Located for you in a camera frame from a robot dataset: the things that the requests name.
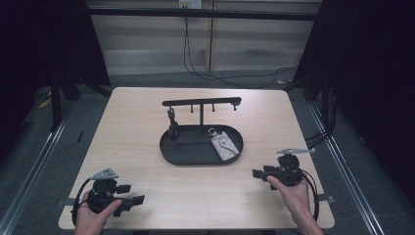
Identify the black horizontal frame bar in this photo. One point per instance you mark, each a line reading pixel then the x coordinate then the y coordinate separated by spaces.
pixel 202 13

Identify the black stand leg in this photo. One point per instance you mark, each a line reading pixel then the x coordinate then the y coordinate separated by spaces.
pixel 55 104

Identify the black key rack with tray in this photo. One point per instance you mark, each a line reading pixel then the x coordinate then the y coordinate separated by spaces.
pixel 195 150

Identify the yellow floor tape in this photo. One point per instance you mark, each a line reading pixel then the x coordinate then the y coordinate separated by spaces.
pixel 44 103

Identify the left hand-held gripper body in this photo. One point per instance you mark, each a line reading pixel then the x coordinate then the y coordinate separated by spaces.
pixel 104 197

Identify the white wall socket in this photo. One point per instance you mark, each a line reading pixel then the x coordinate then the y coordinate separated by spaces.
pixel 190 3

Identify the person's left hand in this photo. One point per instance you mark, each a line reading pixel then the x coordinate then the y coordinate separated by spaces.
pixel 93 222

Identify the grey tape strip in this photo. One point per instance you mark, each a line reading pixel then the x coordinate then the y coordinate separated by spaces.
pixel 327 198
pixel 65 201

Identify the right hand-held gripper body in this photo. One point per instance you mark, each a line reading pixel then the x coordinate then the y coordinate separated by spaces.
pixel 287 173

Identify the dark curtain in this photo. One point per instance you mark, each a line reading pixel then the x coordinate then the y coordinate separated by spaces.
pixel 39 42
pixel 375 65

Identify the person's right hand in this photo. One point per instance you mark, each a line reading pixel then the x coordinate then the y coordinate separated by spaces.
pixel 293 197

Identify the beige patterned key pouch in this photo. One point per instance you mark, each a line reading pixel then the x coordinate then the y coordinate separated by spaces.
pixel 225 147

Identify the black car key fob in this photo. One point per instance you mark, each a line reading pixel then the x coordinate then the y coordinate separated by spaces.
pixel 173 129

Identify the metal floor rail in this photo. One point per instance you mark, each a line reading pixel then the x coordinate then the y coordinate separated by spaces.
pixel 345 163
pixel 29 176

